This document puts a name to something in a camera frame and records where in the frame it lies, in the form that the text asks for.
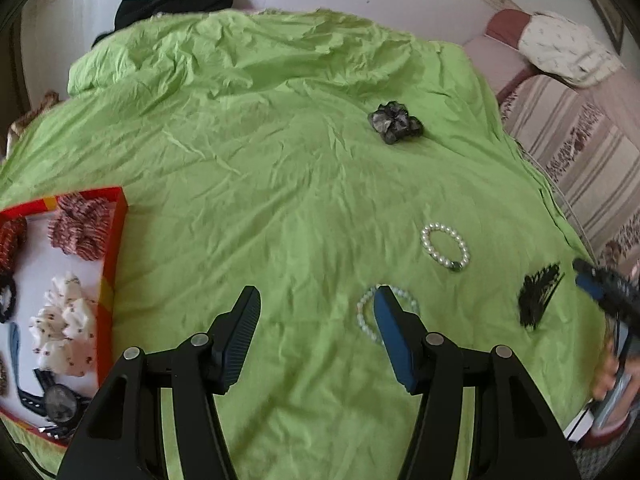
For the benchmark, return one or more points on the black cloth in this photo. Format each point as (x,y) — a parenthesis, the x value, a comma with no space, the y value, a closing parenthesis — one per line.
(175,2)

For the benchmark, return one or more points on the green bed sheet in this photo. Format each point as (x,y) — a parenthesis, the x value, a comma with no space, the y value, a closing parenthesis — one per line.
(250,160)

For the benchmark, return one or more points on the leopard print scrunchie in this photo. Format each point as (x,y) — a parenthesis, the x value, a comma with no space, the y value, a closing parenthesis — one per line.
(3,377)

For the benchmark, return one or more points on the black scrunchie with bead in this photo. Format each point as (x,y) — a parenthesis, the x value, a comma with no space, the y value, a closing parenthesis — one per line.
(11,290)

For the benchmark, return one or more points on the striped floral sofa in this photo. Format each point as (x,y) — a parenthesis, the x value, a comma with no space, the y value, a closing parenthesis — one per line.
(575,135)

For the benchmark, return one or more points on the red cardboard box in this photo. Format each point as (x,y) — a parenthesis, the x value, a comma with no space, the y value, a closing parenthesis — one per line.
(112,260)

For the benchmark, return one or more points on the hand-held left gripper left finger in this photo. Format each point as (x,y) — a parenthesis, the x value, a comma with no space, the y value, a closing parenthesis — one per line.
(240,340)

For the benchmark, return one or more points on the beige patterned cloth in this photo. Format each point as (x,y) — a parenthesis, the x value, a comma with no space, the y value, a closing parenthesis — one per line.
(30,115)

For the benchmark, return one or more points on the black hair claw clip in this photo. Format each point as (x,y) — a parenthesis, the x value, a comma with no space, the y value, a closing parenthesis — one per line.
(537,295)

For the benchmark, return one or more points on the white dotted scrunchie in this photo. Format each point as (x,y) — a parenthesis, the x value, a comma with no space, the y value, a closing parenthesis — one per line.
(62,320)

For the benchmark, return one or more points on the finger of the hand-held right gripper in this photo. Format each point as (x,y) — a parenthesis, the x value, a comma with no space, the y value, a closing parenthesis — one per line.
(607,287)

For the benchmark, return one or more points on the person's right hand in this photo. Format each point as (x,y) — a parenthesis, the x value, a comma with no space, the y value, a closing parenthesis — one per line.
(602,377)

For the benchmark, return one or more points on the grey sheer scrunchie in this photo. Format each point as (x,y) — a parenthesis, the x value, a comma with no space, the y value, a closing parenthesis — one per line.
(395,122)

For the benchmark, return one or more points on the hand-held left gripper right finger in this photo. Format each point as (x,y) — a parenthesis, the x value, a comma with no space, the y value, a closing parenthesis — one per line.
(395,340)

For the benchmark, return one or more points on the red polka dot scrunchie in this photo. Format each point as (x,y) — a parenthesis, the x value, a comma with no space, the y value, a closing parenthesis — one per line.
(12,240)

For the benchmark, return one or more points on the red checkered scrunchie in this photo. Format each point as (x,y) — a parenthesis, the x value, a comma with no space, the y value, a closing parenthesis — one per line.
(82,225)

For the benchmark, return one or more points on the white patterned pillow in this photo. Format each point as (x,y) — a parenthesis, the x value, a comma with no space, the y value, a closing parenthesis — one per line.
(565,45)

